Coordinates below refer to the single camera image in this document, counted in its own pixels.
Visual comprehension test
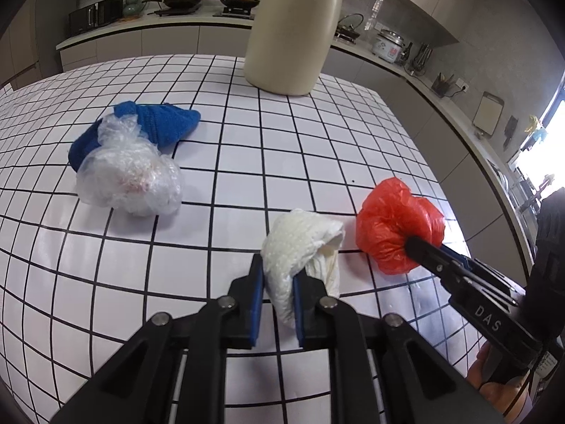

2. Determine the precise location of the frying pan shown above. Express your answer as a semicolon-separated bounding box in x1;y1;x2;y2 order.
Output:
203;0;261;10

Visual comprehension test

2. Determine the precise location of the black hanging item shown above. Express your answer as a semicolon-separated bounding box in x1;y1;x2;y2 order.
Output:
503;116;519;148

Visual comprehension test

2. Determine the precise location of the black countertop appliance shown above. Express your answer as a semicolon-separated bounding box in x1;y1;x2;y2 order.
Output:
68;0;123;35

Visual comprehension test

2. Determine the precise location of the blue cloth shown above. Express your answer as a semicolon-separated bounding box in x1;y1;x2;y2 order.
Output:
67;101;201;172

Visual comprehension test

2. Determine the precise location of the utensil holder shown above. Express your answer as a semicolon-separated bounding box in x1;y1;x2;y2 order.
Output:
405;43;433;76

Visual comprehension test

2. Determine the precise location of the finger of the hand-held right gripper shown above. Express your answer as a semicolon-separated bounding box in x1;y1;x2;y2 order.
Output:
404;235;477;290
437;243;519;305

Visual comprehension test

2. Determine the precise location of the person's right hand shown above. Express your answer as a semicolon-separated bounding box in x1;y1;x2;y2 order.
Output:
465;342;535;422

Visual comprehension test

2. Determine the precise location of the large cream jug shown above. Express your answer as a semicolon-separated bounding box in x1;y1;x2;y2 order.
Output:
244;0;349;96

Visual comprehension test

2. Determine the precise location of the red plastic bag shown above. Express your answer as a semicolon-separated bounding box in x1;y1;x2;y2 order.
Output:
355;177;446;275

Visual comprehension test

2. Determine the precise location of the white cutting board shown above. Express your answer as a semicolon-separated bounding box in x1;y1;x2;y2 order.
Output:
472;91;505;135

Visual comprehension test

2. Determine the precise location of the black induction cooker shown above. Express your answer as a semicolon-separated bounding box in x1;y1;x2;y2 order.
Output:
154;5;201;16

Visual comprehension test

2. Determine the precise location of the white paper towel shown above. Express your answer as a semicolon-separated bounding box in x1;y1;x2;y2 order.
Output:
260;208;346;330

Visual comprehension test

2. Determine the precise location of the knife holder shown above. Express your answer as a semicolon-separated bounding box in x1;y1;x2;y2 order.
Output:
432;73;455;98

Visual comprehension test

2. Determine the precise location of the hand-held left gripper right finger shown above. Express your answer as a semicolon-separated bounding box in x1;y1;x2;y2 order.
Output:
292;271;506;424

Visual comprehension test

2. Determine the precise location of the yellow hanging item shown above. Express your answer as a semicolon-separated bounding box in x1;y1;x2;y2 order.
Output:
524;115;548;142

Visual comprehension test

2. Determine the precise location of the white rice cooker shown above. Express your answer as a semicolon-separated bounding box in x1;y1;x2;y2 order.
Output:
373;29;406;65

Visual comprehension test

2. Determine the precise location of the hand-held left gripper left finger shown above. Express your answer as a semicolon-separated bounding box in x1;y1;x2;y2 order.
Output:
50;254;266;424

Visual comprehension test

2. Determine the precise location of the clear plastic bag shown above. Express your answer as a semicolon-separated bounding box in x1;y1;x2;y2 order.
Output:
76;115;184;217

